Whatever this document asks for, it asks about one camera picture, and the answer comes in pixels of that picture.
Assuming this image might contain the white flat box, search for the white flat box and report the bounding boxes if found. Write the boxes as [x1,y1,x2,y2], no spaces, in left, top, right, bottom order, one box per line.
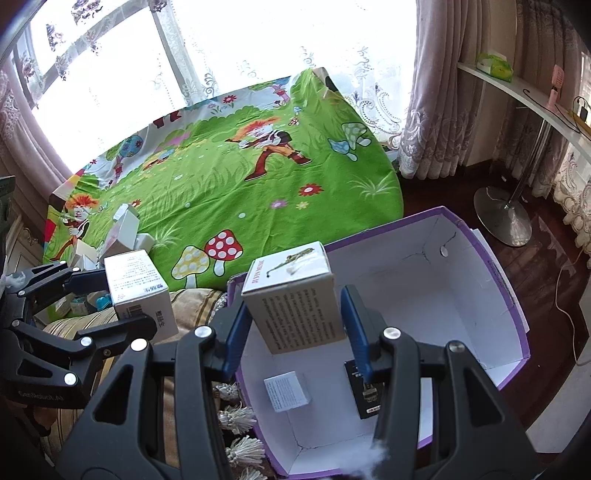
[69,239,100,271]

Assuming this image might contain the white box with lizard print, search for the white box with lizard print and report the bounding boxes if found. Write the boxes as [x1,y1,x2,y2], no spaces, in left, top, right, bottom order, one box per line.
[241,241,348,355]

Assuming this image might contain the green tissue pack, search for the green tissue pack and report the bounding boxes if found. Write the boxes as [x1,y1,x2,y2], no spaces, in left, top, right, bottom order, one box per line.
[475,52,515,83]

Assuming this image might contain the tall white open box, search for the tall white open box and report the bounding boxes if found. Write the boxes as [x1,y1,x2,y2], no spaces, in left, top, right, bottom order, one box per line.
[102,203,140,257]

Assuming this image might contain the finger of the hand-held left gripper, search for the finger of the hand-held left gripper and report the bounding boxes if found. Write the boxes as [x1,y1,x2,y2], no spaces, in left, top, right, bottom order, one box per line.
[11,314,160,398]
[7,263,109,315]

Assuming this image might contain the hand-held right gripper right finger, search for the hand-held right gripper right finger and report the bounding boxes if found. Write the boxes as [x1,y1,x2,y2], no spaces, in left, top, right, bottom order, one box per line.
[340,285,542,480]

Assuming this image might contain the small black box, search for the small black box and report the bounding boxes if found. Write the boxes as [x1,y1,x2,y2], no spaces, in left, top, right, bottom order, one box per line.
[344,360,384,420]

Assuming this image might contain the white cable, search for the white cable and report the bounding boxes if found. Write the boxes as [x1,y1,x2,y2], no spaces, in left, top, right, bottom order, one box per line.
[553,247,591,367]

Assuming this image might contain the white sheer lace curtain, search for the white sheer lace curtain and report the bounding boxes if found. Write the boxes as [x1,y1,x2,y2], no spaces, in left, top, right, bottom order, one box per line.
[14,0,416,144]

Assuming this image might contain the white and blue medicine box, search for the white and blue medicine box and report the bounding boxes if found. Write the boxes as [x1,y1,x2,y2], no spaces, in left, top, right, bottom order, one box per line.
[104,249,180,340]

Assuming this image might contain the pink patterned curtain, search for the pink patterned curtain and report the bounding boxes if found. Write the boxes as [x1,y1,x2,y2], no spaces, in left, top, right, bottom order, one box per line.
[0,51,75,188]
[399,0,525,181]

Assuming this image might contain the small white printed box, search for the small white printed box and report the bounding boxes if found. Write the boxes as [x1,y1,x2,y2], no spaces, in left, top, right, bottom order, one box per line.
[263,371,310,414]

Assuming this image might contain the white curved desk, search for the white curved desk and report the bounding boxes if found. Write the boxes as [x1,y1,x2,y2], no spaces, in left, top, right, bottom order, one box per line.
[457,61,591,139]

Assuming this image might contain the metal desk stand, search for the metal desk stand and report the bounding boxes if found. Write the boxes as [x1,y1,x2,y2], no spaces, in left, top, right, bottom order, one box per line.
[473,115,553,247]

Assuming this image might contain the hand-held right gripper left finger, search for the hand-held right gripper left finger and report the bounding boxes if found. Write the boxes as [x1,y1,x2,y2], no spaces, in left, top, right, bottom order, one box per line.
[55,295,253,480]

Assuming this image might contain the cream cushion tassels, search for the cream cushion tassels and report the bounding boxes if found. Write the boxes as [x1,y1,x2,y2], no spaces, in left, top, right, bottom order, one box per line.
[213,382,269,474]

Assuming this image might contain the green cartoon printed blanket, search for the green cartoon printed blanket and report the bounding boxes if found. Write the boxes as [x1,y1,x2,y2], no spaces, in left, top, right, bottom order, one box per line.
[42,67,406,291]

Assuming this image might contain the cream lace curtain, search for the cream lace curtain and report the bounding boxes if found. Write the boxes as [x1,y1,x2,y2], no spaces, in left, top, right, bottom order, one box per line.
[551,150,591,257]

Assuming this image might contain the purple and white cardboard box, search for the purple and white cardboard box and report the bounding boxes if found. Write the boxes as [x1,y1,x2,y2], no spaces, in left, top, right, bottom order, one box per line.
[226,206,532,480]

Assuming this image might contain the striped beige cushion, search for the striped beige cushion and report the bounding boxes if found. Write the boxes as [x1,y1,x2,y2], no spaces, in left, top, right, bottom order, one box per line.
[28,287,278,480]

